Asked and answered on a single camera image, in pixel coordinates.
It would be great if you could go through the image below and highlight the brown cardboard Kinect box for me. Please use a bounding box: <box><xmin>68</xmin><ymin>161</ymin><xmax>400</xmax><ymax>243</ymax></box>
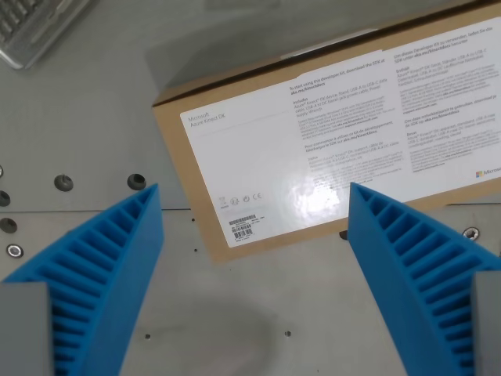
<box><xmin>151</xmin><ymin>0</ymin><xmax>501</xmax><ymax>262</ymax></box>

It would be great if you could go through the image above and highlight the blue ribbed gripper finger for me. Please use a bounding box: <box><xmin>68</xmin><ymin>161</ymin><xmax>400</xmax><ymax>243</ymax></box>
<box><xmin>348</xmin><ymin>182</ymin><xmax>501</xmax><ymax>376</ymax></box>
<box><xmin>0</xmin><ymin>183</ymin><xmax>164</xmax><ymax>376</ymax></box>

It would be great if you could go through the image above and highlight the grey computer keyboard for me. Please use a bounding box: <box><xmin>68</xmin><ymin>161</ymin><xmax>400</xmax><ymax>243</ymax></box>
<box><xmin>0</xmin><ymin>0</ymin><xmax>101</xmax><ymax>71</ymax></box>

